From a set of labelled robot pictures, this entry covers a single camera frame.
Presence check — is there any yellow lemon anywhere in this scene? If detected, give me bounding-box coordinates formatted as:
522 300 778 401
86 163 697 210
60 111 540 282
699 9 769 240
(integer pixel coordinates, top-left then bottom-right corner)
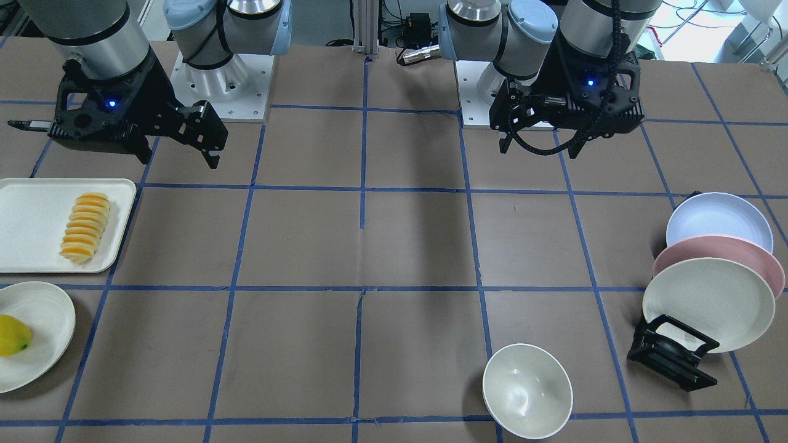
1 314 32 357

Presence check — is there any blue plate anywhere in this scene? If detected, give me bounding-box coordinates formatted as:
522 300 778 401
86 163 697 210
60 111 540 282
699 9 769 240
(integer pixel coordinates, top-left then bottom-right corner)
665 193 774 253

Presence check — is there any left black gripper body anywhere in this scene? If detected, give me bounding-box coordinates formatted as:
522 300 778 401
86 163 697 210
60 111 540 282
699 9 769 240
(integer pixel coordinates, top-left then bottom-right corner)
489 37 645 155

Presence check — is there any sliced yellow bread loaf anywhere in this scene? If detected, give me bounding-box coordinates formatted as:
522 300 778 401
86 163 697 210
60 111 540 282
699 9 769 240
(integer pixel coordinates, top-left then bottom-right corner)
60 193 111 264

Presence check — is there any white rectangular tray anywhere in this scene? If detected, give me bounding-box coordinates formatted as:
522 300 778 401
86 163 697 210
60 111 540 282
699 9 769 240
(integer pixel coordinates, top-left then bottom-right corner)
1 178 136 274

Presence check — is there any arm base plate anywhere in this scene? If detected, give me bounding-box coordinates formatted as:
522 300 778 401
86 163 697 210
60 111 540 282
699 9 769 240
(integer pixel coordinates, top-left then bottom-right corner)
170 54 276 123
455 61 505 129

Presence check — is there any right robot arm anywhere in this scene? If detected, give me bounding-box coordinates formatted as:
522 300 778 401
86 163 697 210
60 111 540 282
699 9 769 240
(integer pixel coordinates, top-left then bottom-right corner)
8 1 292 169

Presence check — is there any cream plate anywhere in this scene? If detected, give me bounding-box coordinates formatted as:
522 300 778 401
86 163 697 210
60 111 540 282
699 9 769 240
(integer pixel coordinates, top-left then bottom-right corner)
642 257 776 353

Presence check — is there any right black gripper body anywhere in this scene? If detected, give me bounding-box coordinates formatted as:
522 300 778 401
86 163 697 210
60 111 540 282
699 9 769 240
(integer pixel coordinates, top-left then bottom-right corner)
48 50 228 169

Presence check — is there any white plate with lemon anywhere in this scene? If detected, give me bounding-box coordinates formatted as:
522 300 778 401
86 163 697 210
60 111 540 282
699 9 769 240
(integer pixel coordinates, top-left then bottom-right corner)
1 281 76 394

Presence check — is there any pink plate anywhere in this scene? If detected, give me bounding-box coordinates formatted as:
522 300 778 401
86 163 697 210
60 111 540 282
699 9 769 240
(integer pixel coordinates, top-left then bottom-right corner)
653 234 786 299

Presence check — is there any black braided cable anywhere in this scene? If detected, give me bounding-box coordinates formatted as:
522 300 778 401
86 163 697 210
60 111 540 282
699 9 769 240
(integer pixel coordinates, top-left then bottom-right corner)
508 0 624 156

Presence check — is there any white bowl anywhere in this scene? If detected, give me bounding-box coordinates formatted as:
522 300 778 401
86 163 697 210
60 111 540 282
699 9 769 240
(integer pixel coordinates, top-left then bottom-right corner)
481 344 574 440

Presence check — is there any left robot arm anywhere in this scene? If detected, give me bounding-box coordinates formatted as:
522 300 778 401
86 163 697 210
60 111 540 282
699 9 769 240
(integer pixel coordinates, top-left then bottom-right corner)
438 1 661 159

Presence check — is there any black dish rack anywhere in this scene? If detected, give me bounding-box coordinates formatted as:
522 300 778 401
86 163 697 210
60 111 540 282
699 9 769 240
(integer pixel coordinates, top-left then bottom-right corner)
627 314 720 392

